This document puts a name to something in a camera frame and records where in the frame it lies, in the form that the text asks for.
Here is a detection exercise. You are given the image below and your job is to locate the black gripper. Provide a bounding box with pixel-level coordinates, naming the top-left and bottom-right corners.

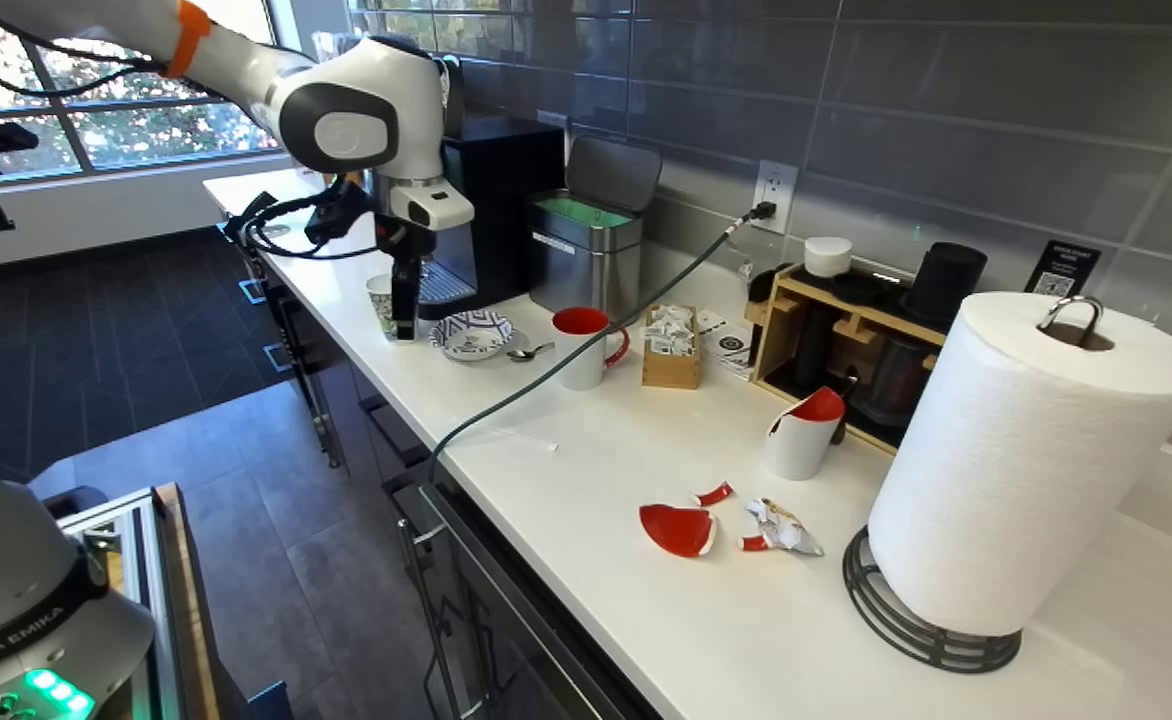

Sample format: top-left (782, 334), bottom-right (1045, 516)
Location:
top-left (378, 211), bottom-right (440, 343)

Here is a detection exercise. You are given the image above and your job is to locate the patterned saucer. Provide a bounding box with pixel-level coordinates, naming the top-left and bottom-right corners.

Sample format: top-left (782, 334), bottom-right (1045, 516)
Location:
top-left (428, 310), bottom-right (519, 368)

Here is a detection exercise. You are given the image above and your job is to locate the metal spoon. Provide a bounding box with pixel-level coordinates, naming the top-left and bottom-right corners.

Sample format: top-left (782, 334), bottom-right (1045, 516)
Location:
top-left (499, 336), bottom-right (561, 368)

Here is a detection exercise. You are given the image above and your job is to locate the black Keurig coffee machine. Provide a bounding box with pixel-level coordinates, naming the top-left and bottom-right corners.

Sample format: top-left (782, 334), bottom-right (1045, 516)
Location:
top-left (435, 111), bottom-right (571, 321)

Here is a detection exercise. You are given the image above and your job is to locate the white mug red inside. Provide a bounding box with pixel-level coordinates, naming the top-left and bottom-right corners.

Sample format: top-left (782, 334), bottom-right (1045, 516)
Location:
top-left (549, 303), bottom-right (637, 393)

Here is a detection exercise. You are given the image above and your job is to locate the cardboard box of packets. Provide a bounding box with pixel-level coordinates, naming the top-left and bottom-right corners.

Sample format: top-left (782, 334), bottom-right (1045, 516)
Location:
top-left (637, 299), bottom-right (728, 393)

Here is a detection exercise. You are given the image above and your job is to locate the dark wood base cabinet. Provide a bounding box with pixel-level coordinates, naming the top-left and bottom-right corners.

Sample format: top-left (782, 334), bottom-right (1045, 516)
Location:
top-left (242, 251), bottom-right (670, 720)

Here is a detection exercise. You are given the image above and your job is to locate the wooden countertop organizer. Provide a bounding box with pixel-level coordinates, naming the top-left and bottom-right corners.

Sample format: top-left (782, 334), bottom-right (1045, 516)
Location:
top-left (745, 265), bottom-right (951, 456)

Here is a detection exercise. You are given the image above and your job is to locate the broken white red mug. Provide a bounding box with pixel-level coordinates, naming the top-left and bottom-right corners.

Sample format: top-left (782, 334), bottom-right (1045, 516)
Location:
top-left (762, 383), bottom-right (853, 485)

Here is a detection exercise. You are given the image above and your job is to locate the white jar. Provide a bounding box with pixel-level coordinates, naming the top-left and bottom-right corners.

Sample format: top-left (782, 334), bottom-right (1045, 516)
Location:
top-left (799, 234), bottom-right (857, 283)

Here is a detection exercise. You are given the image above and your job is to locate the white ceramic shard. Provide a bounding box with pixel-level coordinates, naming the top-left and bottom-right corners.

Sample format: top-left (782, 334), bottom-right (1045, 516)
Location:
top-left (741, 498), bottom-right (830, 559)

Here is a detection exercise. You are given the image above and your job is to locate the black canister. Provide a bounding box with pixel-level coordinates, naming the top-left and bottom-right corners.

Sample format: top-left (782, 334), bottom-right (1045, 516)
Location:
top-left (906, 242), bottom-right (993, 336)

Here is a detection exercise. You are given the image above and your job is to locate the black paper towel holder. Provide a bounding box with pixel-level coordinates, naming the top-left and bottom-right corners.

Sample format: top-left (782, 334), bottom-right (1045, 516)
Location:
top-left (841, 294), bottom-right (1121, 677)

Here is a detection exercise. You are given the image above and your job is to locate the small framed sign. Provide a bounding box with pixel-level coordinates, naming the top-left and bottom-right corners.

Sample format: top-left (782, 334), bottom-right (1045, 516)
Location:
top-left (1021, 238), bottom-right (1103, 299)

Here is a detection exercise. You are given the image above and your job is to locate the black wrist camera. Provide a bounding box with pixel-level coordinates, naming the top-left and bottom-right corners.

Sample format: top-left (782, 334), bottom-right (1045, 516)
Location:
top-left (302, 176), bottom-right (382, 251)

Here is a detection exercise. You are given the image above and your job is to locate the black power cable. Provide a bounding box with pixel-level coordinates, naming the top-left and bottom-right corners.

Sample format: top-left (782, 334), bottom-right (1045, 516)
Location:
top-left (426, 197), bottom-right (782, 465)

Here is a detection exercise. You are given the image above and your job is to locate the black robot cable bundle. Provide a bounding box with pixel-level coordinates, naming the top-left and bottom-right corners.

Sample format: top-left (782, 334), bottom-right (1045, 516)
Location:
top-left (0, 25), bottom-right (382, 265)

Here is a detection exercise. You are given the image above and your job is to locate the orange velcro strap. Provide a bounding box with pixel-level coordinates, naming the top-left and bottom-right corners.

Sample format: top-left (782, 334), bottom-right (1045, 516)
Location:
top-left (161, 0), bottom-right (221, 80)

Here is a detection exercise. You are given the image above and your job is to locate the white wall outlet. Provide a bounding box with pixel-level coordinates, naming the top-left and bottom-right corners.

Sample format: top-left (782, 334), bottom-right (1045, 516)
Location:
top-left (749, 156), bottom-right (799, 234)

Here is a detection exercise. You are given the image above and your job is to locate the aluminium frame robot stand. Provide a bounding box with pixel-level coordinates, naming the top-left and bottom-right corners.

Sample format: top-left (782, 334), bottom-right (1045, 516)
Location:
top-left (23, 479), bottom-right (230, 720)

